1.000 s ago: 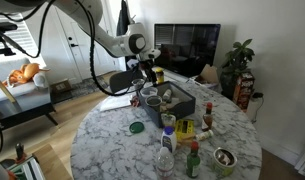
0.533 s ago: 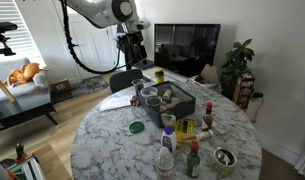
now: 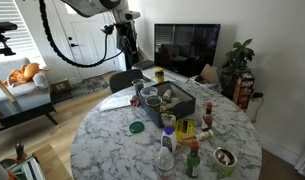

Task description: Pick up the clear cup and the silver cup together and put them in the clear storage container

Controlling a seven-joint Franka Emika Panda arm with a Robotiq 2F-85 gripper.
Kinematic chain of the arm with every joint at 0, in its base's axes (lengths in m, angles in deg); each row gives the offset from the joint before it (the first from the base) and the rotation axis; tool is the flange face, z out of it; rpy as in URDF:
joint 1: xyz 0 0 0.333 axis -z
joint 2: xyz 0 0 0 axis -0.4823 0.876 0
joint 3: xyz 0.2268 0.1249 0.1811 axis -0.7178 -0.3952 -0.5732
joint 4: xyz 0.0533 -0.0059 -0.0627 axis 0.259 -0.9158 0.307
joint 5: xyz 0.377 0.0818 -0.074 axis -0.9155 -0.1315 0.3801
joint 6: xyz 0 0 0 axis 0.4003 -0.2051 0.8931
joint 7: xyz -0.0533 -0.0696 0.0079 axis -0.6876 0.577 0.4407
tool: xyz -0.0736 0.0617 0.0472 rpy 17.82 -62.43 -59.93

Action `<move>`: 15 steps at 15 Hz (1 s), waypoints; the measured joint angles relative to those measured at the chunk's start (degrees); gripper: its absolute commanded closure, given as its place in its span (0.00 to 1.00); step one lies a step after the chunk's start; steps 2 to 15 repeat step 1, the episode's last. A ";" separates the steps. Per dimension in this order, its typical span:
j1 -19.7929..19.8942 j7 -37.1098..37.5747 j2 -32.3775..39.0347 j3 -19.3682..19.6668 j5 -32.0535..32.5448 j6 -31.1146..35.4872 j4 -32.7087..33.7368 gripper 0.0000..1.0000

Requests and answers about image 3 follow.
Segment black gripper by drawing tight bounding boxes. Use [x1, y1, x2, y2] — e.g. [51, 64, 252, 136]
[115, 21, 135, 51]

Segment silver metal cup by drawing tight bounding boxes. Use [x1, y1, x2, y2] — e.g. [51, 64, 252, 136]
[144, 94, 164, 113]

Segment dark storage box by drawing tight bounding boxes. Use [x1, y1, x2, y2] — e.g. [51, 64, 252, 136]
[137, 80, 197, 129]

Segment dark hanging jacket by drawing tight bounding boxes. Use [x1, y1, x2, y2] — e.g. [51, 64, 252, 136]
[115, 18, 140, 71]

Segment dark grey flat device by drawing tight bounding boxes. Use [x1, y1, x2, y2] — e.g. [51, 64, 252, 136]
[131, 59, 156, 71]

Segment dark grey chair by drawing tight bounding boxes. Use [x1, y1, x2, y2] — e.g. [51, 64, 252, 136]
[109, 68, 145, 95]

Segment white door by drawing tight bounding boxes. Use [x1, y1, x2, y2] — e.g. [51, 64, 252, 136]
[53, 0, 121, 83]

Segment clear drinking glass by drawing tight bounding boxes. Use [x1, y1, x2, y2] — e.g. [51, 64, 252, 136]
[131, 78, 146, 97]

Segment jar with yellow lid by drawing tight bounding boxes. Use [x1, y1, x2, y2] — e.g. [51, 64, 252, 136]
[154, 67, 165, 84]

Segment grey patterned rug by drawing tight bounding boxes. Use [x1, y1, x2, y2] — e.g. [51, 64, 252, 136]
[50, 74, 110, 103]

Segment white low cabinet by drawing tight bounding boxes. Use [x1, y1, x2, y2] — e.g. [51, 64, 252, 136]
[131, 64, 223, 93]

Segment small red wrapper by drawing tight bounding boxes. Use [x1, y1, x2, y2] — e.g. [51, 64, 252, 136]
[130, 95, 141, 108]

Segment black flat screen television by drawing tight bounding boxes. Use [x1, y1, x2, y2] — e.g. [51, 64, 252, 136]
[153, 23, 222, 78]

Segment white paper sheet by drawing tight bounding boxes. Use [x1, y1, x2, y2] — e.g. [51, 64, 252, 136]
[99, 94, 135, 112]

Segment small white bottle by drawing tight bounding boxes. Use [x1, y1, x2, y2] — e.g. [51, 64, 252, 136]
[162, 88, 173, 103]

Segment small cardboard box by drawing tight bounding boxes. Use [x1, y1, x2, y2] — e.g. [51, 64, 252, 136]
[49, 78, 73, 94]

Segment round green lid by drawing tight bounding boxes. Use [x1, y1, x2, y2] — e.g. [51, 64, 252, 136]
[129, 121, 146, 135]

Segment open brown cardboard box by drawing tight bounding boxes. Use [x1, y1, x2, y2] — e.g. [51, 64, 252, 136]
[193, 63, 220, 86]

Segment small glass jar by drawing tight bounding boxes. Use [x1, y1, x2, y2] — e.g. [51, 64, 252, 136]
[160, 111, 177, 128]

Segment yellow snack package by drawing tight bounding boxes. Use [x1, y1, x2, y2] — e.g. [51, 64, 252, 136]
[174, 118, 196, 141]

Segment white bottle with blue cap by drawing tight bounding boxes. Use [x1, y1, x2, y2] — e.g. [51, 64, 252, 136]
[160, 125, 178, 154]

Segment orange stuffed toy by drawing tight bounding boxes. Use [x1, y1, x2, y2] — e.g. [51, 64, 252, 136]
[1, 62, 50, 88]

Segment brown hot sauce bottle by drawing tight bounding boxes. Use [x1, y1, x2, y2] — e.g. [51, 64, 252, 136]
[201, 101, 214, 132]

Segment potted green plant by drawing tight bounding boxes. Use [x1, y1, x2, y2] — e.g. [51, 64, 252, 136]
[220, 38, 256, 100]

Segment small pale lying bottle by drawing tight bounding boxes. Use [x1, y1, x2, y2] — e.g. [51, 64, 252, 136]
[195, 129, 215, 142]

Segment grey couch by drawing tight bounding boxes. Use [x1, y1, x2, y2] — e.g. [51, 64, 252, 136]
[0, 57, 56, 108]

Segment white window blinds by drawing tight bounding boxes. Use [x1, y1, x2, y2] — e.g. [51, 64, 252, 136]
[0, 0, 35, 64]

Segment orange and black game box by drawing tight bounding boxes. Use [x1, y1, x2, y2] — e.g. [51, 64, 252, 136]
[232, 71, 256, 113]

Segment black low bench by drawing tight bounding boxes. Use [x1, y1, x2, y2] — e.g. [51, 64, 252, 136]
[0, 101, 59, 134]

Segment clear plastic water bottle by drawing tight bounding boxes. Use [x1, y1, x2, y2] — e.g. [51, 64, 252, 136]
[156, 146, 176, 180]

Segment wooden pole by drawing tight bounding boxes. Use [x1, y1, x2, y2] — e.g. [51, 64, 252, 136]
[0, 70, 18, 104]

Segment green bottle with red cap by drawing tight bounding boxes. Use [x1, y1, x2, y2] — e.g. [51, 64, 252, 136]
[186, 140, 202, 179]

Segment small black bottle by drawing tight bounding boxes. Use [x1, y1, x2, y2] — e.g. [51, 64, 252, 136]
[14, 142, 26, 162]

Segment open green tin can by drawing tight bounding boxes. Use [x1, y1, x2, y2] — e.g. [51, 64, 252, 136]
[212, 147, 239, 178]

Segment stack of books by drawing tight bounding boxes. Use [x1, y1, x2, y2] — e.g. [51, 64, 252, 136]
[6, 154, 46, 180]

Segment black corrugated cable conduit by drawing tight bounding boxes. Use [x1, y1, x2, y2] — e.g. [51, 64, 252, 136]
[38, 0, 126, 69]

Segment black power adapter with cord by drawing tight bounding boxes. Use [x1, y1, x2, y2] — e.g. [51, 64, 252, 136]
[251, 91, 265, 125]

